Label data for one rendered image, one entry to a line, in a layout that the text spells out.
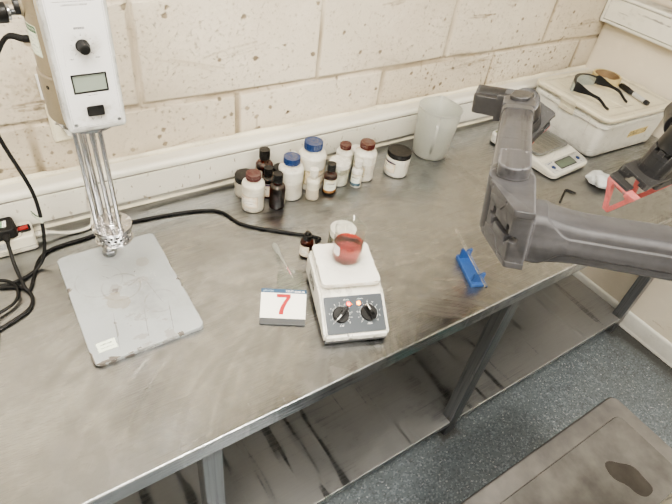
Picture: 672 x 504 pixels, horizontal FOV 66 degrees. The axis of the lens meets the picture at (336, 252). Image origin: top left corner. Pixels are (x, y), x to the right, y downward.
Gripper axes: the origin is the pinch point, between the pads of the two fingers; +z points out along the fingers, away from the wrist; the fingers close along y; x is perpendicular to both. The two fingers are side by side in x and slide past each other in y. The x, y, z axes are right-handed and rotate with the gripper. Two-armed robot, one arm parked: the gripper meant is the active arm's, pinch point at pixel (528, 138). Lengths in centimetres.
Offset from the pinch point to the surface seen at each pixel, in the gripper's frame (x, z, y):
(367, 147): -29.8, 1.4, 26.1
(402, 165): -23.7, 11.9, 22.8
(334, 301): 4, -28, 53
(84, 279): -31, -44, 85
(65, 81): -26, -77, 49
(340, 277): 1, -27, 49
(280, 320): -1, -29, 64
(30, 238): -47, -47, 88
